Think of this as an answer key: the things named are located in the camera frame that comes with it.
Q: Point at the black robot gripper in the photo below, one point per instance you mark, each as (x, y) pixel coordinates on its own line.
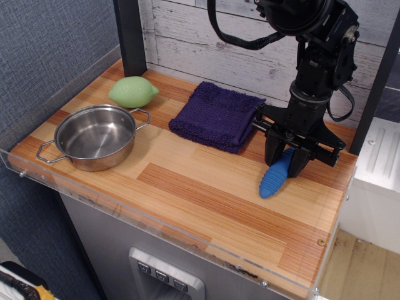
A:
(301, 126)

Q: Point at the blue handled metal spoon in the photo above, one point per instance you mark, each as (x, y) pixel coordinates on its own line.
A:
(276, 175)

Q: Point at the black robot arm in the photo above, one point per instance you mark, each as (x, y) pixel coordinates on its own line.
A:
(326, 32)

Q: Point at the purple folded cloth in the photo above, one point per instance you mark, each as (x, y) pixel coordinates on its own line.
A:
(216, 117)

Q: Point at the white toy sink unit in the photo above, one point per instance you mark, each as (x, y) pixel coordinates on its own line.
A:
(370, 210)

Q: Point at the green plastic lemon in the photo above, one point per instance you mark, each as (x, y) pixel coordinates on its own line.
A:
(133, 92)

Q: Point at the silver dispenser button panel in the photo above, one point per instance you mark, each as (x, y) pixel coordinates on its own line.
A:
(156, 279)

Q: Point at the stainless steel pot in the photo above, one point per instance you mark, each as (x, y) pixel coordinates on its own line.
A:
(98, 137)

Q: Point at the grey toy fridge cabinet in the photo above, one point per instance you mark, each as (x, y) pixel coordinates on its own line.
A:
(107, 241)

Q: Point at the clear acrylic table guard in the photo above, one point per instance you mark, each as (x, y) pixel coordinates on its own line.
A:
(208, 202)

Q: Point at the yellow object bottom left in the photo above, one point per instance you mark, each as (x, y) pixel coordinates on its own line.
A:
(44, 294)

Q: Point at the black right vertical post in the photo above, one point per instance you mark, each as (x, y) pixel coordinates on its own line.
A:
(374, 97)

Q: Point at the black vertical post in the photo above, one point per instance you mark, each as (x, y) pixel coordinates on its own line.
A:
(374, 97)
(130, 34)

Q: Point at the black left vertical post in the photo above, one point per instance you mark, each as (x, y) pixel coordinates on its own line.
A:
(130, 34)

